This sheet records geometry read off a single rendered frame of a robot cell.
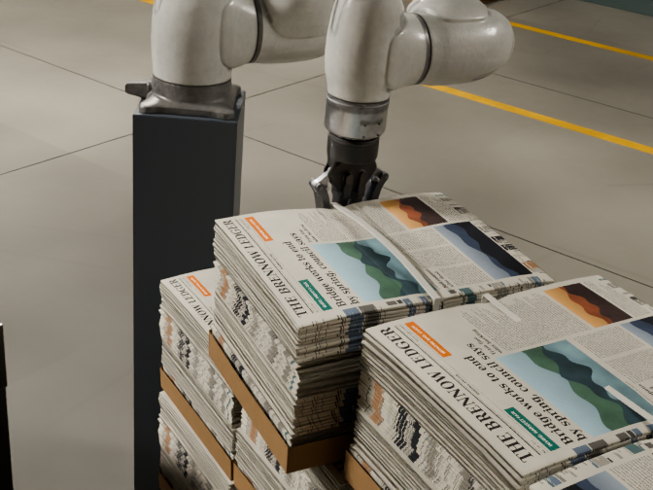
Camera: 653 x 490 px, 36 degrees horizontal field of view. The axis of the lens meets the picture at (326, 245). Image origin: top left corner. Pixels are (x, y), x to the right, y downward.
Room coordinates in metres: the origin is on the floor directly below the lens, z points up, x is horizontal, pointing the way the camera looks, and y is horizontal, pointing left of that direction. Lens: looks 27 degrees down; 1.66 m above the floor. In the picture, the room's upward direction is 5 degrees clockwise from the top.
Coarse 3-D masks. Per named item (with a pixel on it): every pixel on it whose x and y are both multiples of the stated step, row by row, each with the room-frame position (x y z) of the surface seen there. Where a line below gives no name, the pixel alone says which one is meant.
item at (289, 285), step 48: (240, 240) 1.17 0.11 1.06; (288, 240) 1.18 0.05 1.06; (336, 240) 1.20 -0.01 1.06; (240, 288) 1.14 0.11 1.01; (288, 288) 1.06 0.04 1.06; (336, 288) 1.07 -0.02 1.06; (384, 288) 1.08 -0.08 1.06; (240, 336) 1.15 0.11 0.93; (288, 336) 1.00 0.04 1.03; (336, 336) 1.01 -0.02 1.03; (288, 384) 1.00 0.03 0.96; (336, 384) 1.01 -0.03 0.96; (288, 432) 1.00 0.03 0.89; (336, 432) 1.02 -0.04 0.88
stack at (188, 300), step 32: (160, 288) 1.46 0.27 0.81; (192, 288) 1.44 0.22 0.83; (160, 320) 1.46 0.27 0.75; (192, 320) 1.35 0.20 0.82; (192, 352) 1.35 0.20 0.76; (192, 384) 1.36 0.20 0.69; (224, 384) 1.25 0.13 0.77; (160, 416) 1.45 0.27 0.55; (224, 416) 1.25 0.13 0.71; (160, 448) 1.46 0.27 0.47; (192, 448) 1.34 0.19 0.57; (224, 448) 1.25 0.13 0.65; (256, 448) 1.17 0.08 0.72; (192, 480) 1.34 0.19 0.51; (224, 480) 1.24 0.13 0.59; (256, 480) 1.16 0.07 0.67; (288, 480) 1.10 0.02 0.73; (320, 480) 1.02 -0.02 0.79
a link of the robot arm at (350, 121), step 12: (336, 108) 1.32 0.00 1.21; (348, 108) 1.31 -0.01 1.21; (360, 108) 1.31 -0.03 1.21; (372, 108) 1.31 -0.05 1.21; (384, 108) 1.33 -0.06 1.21; (336, 120) 1.32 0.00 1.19; (348, 120) 1.31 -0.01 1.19; (360, 120) 1.31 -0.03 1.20; (372, 120) 1.32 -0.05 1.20; (384, 120) 1.33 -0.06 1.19; (336, 132) 1.32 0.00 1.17; (348, 132) 1.31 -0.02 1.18; (360, 132) 1.31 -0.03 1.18; (372, 132) 1.32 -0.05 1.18
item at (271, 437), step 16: (224, 368) 1.17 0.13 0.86; (240, 384) 1.12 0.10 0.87; (240, 400) 1.12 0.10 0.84; (256, 416) 1.07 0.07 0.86; (272, 432) 1.02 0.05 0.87; (272, 448) 1.02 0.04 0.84; (304, 448) 0.99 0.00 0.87; (320, 448) 1.00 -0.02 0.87; (336, 448) 1.01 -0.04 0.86; (288, 464) 0.98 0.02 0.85; (304, 464) 0.99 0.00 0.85; (320, 464) 1.00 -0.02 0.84
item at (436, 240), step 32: (384, 224) 1.27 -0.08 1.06; (416, 224) 1.28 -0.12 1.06; (448, 224) 1.28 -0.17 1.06; (480, 224) 1.29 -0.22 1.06; (416, 256) 1.18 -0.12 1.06; (448, 256) 1.19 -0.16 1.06; (480, 256) 1.19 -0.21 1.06; (512, 256) 1.20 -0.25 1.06; (480, 288) 1.11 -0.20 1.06; (512, 288) 1.12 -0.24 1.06
